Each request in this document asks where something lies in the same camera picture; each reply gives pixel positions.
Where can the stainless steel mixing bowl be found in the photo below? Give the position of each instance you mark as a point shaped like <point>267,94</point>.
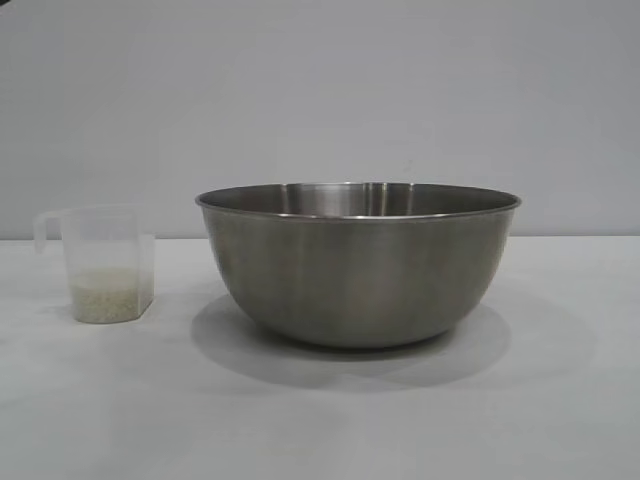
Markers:
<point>357,270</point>

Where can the white uncooked rice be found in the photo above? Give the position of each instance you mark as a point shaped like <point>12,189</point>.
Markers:
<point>107,297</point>

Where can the clear plastic measuring cup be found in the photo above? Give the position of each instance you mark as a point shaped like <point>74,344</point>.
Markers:
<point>107,240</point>

